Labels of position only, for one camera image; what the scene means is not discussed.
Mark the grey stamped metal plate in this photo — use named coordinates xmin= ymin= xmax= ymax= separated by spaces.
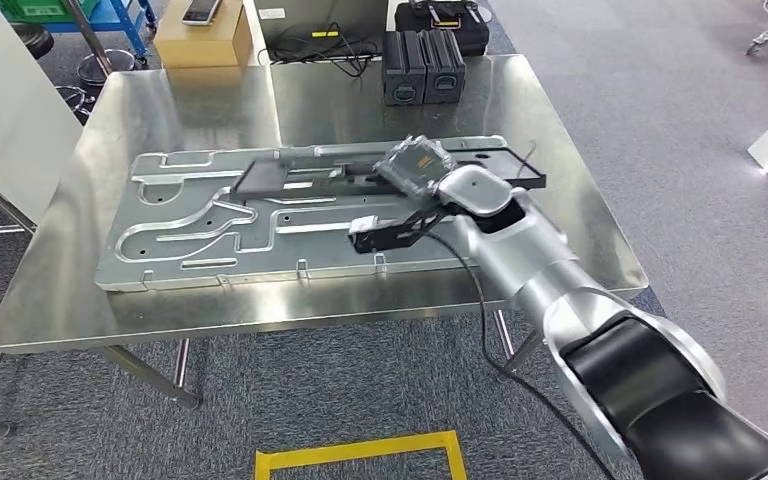
xmin=94 ymin=135 xmax=511 ymax=293

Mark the green plastic crate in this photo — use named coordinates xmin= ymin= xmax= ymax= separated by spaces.
xmin=0 ymin=0 xmax=102 ymax=21

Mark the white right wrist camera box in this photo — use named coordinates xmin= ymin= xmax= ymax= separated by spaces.
xmin=347 ymin=214 xmax=399 ymax=256

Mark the stainless steel workbench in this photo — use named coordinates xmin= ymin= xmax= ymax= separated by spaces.
xmin=0 ymin=52 xmax=650 ymax=440

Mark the black equipment case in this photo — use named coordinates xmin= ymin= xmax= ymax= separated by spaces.
xmin=393 ymin=0 xmax=493 ymax=56

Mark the brown cardboard box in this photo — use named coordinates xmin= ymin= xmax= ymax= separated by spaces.
xmin=153 ymin=0 xmax=254 ymax=70

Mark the black cable bundle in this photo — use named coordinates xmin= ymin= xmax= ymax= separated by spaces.
xmin=265 ymin=23 xmax=380 ymax=79

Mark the white panel box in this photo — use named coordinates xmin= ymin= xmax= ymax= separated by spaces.
xmin=0 ymin=1 xmax=85 ymax=227

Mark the black battery box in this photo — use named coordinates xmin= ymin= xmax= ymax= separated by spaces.
xmin=421 ymin=29 xmax=468 ymax=105
xmin=381 ymin=29 xmax=428 ymax=107

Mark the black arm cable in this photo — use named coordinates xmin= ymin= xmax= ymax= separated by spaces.
xmin=423 ymin=228 xmax=617 ymax=480

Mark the chrome stanchion base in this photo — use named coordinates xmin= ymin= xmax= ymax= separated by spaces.
xmin=75 ymin=48 xmax=139 ymax=87

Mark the smartphone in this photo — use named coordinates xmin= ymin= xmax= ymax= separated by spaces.
xmin=180 ymin=0 xmax=223 ymax=26

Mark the blue metal cart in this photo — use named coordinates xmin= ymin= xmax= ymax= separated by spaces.
xmin=0 ymin=0 xmax=159 ymax=64

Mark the grey equipment box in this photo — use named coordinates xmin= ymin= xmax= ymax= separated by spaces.
xmin=251 ymin=0 xmax=391 ymax=66

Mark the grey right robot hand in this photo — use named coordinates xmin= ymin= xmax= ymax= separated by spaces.
xmin=371 ymin=135 xmax=459 ymax=200

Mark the chrome stanchion post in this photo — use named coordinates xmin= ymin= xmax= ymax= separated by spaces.
xmin=59 ymin=0 xmax=117 ymax=77

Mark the black plastic frame part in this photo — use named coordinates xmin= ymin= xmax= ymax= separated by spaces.
xmin=230 ymin=146 xmax=548 ymax=203

